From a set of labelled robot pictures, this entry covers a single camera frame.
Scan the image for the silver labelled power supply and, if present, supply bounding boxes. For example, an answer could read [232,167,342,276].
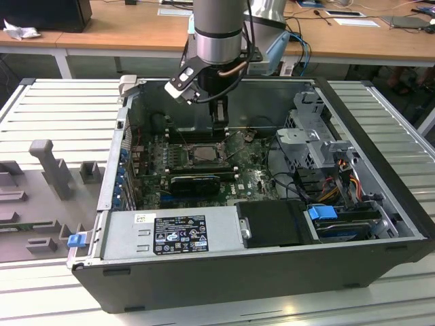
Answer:
[101,205,245,261]

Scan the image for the dark grey laptop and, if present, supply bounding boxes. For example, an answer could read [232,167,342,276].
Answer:
[381,13,433,34]

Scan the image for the metal socket cover frame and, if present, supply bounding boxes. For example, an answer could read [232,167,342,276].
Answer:
[220,131,246,161]

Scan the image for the black RAM slot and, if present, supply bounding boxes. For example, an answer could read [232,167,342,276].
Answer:
[167,132,229,144]
[167,168,238,181]
[165,162,234,173]
[167,126,228,137]

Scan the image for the green RAM stick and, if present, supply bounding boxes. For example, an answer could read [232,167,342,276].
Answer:
[0,223,52,234]

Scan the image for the white paper sheet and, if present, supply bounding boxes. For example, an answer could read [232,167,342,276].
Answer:
[334,16,381,29]

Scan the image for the green motherboard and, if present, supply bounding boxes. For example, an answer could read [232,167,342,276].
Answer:
[130,130,283,210]

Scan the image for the wooden desk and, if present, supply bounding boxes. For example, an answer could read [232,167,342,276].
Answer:
[0,0,435,79]

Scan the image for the blue disk carrier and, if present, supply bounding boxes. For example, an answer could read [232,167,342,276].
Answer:
[307,205,375,244]

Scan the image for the orange yellow power wires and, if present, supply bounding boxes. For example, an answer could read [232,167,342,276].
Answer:
[317,162,364,204]

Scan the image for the CPU socket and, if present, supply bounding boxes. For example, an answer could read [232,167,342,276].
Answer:
[183,142,228,167]

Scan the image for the blue cable bundle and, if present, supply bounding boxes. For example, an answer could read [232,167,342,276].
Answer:
[291,31,313,71]

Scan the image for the black box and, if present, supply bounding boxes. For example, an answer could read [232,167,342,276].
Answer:
[0,0,93,34]

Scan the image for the crumpled white paper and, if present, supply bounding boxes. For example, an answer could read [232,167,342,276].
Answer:
[2,18,41,41]

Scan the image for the black graphics card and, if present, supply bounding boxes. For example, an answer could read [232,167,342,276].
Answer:
[169,175,221,197]

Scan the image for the grey parts rack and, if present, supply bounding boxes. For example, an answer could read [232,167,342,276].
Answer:
[0,139,105,264]

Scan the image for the black open PC case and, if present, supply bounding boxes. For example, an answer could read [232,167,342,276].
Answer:
[66,74,435,315]

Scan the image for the grey plastic case latch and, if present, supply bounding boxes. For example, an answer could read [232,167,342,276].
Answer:
[118,74,139,99]

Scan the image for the black plastic disk bay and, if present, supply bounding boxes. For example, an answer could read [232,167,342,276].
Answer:
[236,199,317,249]

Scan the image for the grey metal drive cage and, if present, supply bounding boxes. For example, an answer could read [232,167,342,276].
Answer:
[275,90,358,170]

